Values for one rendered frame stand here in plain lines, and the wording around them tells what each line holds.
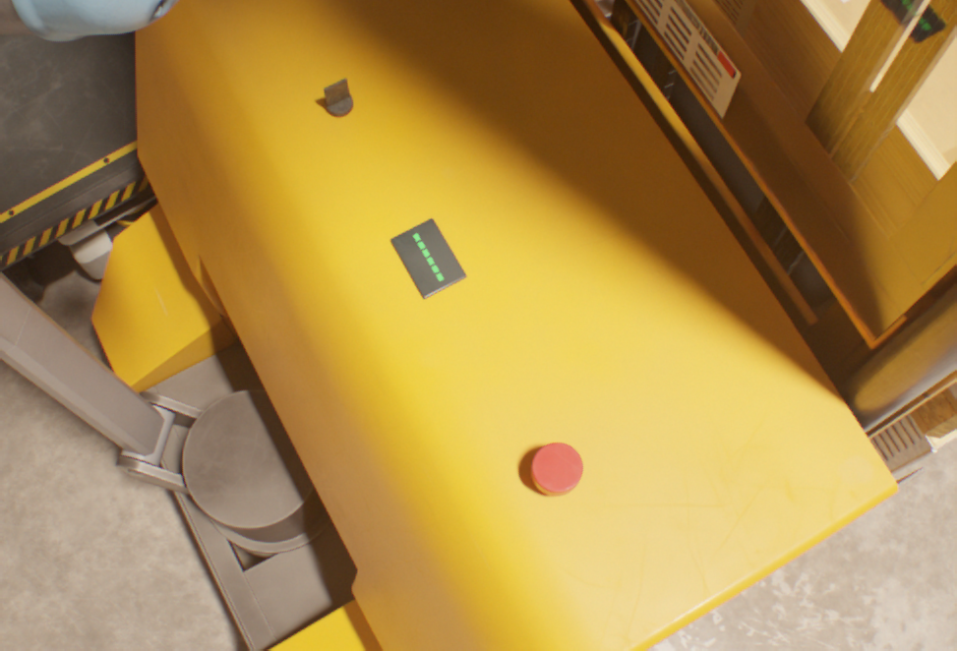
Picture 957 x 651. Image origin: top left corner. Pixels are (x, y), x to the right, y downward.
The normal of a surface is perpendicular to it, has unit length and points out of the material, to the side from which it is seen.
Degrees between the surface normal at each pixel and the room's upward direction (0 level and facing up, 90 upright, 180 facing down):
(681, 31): 90
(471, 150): 0
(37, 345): 90
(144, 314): 22
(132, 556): 0
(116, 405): 90
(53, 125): 0
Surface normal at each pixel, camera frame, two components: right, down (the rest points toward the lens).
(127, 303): -0.33, -0.17
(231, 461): 0.00, -0.37
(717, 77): -0.87, 0.45
